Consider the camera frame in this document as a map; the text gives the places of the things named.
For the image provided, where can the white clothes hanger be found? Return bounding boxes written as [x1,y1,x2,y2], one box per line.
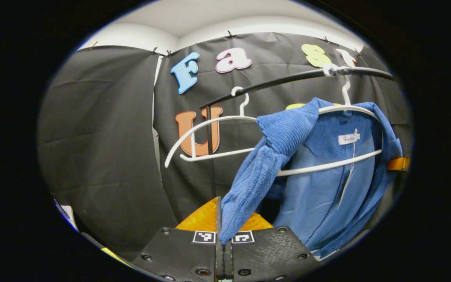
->
[165,86,265,169]
[276,65,384,177]

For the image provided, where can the printed paper sheets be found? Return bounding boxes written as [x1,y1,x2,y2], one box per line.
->
[55,200,79,231]

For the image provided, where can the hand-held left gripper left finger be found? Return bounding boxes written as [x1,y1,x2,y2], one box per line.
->
[132,197,225,282]

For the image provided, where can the blue corduroy shirt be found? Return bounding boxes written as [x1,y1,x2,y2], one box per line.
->
[220,97,404,259]

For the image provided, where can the black clothes rack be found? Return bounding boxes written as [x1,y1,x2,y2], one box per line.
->
[199,66,395,196]

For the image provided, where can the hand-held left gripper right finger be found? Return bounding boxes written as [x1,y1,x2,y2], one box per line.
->
[225,211,320,282]

